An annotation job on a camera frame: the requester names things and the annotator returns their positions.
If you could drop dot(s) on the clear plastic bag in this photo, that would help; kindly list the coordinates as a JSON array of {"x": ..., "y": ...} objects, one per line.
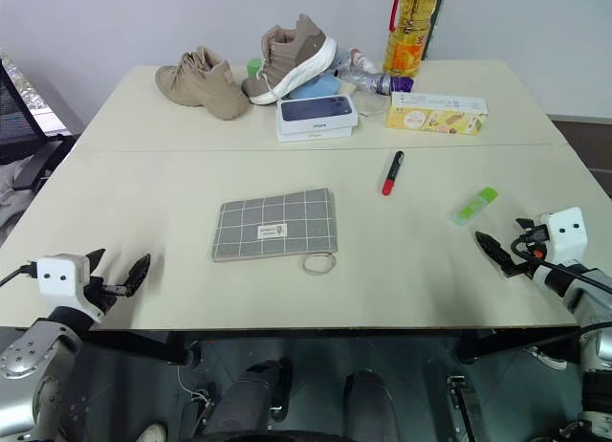
[{"x": 370, "y": 102}]

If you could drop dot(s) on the red and black marker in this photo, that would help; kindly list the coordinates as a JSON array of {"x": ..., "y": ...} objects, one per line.
[{"x": 393, "y": 173}]

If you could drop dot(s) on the grey checked pouch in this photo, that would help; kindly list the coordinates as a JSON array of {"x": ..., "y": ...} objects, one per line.
[{"x": 275, "y": 224}]

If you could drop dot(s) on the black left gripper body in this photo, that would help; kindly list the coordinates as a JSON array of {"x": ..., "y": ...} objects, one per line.
[{"x": 106, "y": 291}]

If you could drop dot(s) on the tan sneaker with white sole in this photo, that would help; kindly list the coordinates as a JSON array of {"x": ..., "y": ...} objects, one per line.
[{"x": 291, "y": 54}]

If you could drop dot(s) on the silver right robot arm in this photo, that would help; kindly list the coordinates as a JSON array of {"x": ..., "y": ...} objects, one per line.
[{"x": 592, "y": 291}]

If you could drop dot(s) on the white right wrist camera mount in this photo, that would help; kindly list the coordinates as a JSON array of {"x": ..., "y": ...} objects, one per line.
[{"x": 566, "y": 231}]

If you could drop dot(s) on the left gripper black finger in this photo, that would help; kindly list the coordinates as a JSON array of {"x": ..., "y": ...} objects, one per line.
[
  {"x": 137, "y": 272},
  {"x": 96, "y": 260}
]

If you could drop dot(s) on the green clear-capped glue stick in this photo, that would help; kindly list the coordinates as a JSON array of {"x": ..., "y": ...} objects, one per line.
[{"x": 474, "y": 206}]

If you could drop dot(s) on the white smartphone box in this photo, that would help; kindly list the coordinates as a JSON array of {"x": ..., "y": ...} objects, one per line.
[{"x": 315, "y": 119}]

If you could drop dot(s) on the white shoe toe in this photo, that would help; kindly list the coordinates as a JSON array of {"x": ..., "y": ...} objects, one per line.
[{"x": 153, "y": 432}]

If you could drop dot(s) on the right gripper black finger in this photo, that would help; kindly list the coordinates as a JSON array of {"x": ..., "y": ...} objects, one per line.
[
  {"x": 525, "y": 223},
  {"x": 497, "y": 255}
]

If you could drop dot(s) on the yellow printed cardboard box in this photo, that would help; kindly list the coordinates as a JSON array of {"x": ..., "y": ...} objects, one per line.
[{"x": 435, "y": 117}]

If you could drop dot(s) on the light blue cloth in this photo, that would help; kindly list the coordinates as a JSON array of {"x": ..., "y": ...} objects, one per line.
[{"x": 315, "y": 88}]

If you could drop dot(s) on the yellow cooking oil bottle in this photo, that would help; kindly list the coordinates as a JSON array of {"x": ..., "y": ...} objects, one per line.
[{"x": 406, "y": 40}]

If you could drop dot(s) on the crushed clear plastic bottle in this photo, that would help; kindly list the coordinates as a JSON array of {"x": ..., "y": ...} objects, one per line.
[{"x": 378, "y": 81}]

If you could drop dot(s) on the pale grey plush toy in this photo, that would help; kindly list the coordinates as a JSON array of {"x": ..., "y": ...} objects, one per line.
[{"x": 344, "y": 57}]

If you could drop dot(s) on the tan suede ankle boot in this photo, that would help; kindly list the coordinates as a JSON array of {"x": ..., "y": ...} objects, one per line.
[{"x": 205, "y": 81}]

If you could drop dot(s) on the black table frame bar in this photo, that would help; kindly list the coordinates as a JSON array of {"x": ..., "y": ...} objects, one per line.
[
  {"x": 516, "y": 344},
  {"x": 138, "y": 346}
]

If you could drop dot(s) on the small green block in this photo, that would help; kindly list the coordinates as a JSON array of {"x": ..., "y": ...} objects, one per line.
[{"x": 254, "y": 67}]

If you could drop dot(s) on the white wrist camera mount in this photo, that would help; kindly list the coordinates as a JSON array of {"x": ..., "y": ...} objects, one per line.
[
  {"x": 57, "y": 274},
  {"x": 566, "y": 231}
]

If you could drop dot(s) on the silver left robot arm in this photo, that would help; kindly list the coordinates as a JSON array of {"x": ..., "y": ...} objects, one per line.
[{"x": 28, "y": 351}]

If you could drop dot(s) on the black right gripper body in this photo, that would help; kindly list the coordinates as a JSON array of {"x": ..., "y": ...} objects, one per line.
[{"x": 531, "y": 243}]

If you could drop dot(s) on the dark rounded shape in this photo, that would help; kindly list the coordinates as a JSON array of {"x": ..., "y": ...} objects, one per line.
[
  {"x": 370, "y": 404},
  {"x": 251, "y": 394}
]

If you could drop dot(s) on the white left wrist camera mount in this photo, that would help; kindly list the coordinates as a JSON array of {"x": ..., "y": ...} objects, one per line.
[{"x": 57, "y": 274}]

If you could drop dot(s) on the black office chair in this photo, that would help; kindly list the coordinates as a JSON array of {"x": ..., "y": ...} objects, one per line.
[{"x": 21, "y": 126}]

